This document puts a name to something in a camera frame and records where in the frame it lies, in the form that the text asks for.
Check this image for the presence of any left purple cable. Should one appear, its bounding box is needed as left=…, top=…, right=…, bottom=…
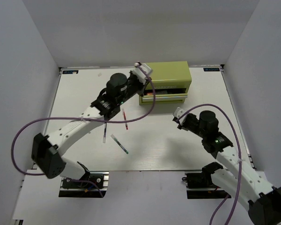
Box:
left=11, top=62, right=156, bottom=197

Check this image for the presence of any red pen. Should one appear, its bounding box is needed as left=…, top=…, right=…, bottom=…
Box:
left=122, top=108, right=128, bottom=130

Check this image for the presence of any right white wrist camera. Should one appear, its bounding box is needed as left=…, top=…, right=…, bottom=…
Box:
left=173, top=107, right=189, bottom=126

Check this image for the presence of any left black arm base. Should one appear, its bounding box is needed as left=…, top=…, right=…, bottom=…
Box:
left=59, top=172, right=109, bottom=198

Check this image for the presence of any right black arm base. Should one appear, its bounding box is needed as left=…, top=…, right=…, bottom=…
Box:
left=181, top=172, right=227, bottom=200

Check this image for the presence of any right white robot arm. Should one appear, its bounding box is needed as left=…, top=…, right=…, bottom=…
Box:
left=173, top=107, right=281, bottom=225

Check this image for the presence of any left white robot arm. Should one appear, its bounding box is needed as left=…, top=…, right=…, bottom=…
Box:
left=31, top=67, right=151, bottom=187

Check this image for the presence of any green metal drawer toolbox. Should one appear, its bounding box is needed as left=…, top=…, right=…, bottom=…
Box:
left=147, top=61, right=192, bottom=103

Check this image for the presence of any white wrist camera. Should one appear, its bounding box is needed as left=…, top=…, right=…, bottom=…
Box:
left=131, top=62, right=153, bottom=85
left=173, top=107, right=189, bottom=126

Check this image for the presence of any green pen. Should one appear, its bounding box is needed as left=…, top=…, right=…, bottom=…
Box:
left=111, top=135, right=129, bottom=154

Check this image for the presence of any blue pen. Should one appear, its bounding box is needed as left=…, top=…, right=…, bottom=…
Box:
left=103, top=123, right=107, bottom=143

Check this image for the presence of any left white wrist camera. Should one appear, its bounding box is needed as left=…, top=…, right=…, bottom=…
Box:
left=131, top=62, right=153, bottom=85

